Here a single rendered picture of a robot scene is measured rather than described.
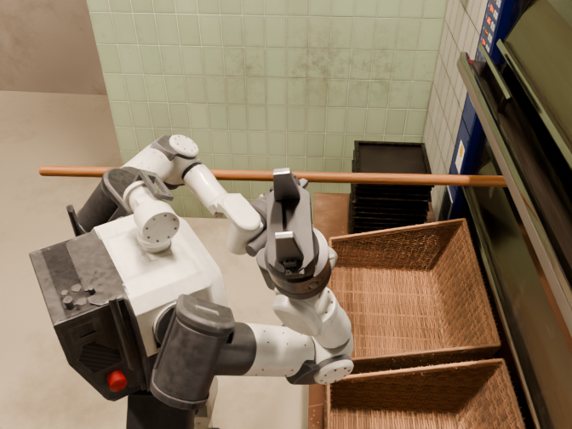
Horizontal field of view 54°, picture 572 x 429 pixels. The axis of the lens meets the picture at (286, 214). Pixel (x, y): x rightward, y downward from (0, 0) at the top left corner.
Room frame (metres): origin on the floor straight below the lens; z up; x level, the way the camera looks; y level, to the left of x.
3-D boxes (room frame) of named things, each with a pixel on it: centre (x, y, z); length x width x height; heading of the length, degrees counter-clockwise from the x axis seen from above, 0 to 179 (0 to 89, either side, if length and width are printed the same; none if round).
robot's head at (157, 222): (0.75, 0.24, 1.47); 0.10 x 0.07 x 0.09; 31
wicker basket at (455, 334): (1.24, -0.37, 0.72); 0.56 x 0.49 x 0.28; 176
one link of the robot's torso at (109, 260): (0.73, 0.29, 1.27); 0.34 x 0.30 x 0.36; 31
